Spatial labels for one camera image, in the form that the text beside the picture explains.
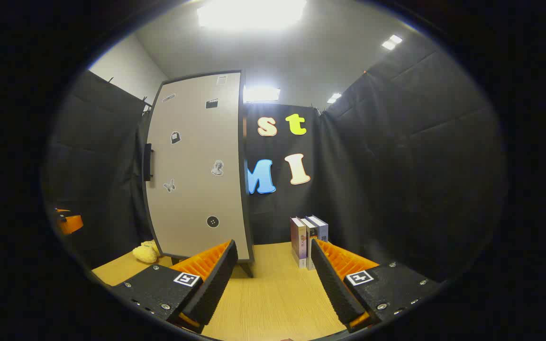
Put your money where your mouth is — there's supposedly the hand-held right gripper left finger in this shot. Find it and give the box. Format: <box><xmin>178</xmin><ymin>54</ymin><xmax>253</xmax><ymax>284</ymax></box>
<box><xmin>112</xmin><ymin>239</ymin><xmax>239</xmax><ymax>334</ymax></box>

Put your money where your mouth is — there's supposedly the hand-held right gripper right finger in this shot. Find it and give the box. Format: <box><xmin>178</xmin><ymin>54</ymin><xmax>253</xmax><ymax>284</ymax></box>
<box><xmin>310</xmin><ymin>238</ymin><xmax>444</xmax><ymax>333</ymax></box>

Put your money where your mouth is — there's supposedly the black door handle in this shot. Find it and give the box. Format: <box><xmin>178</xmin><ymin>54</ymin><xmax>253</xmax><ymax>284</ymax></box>
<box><xmin>143</xmin><ymin>144</ymin><xmax>154</xmax><ymax>181</ymax></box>

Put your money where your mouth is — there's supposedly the dark grey cabinet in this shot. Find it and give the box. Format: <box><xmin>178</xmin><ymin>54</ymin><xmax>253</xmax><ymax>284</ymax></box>
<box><xmin>143</xmin><ymin>70</ymin><xmax>255</xmax><ymax>278</ymax></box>

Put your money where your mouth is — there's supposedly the pink cover book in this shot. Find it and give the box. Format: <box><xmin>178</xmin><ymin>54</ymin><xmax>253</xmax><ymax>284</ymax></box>
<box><xmin>291</xmin><ymin>217</ymin><xmax>308</xmax><ymax>269</ymax></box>

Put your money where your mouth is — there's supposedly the yellow plush toy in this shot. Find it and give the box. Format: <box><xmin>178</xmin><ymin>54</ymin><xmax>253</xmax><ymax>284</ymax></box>
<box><xmin>133</xmin><ymin>240</ymin><xmax>161</xmax><ymax>264</ymax></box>

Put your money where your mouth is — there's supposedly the black backdrop cloth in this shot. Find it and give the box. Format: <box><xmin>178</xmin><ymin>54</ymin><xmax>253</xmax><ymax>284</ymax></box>
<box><xmin>43</xmin><ymin>52</ymin><xmax>508</xmax><ymax>285</ymax></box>

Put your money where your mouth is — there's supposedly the large ceiling light panel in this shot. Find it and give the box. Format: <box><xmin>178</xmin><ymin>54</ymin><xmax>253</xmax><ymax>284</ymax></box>
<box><xmin>197</xmin><ymin>0</ymin><xmax>308</xmax><ymax>32</ymax></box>

